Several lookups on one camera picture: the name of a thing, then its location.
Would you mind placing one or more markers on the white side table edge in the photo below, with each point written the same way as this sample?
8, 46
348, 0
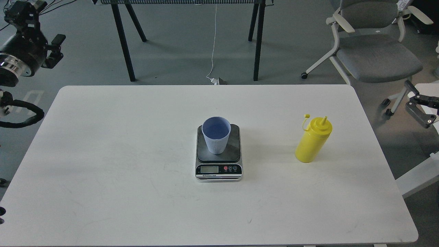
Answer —
425, 173

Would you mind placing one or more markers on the yellow squeeze bottle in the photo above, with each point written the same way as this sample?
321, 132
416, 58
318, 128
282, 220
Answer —
314, 137

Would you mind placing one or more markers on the digital kitchen scale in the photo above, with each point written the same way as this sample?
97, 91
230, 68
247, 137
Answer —
224, 167

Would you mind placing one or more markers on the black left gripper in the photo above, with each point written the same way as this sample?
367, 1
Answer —
25, 52

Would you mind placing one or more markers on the grey office chair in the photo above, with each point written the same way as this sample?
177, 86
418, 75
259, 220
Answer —
374, 58

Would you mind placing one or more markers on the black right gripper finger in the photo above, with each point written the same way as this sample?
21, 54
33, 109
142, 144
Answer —
426, 120

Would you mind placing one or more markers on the blue ribbed plastic cup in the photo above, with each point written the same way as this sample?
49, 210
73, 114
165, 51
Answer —
216, 131

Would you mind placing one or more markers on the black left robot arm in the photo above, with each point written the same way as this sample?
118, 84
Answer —
26, 113

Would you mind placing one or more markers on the black legged background table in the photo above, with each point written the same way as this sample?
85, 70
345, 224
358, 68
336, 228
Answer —
190, 29

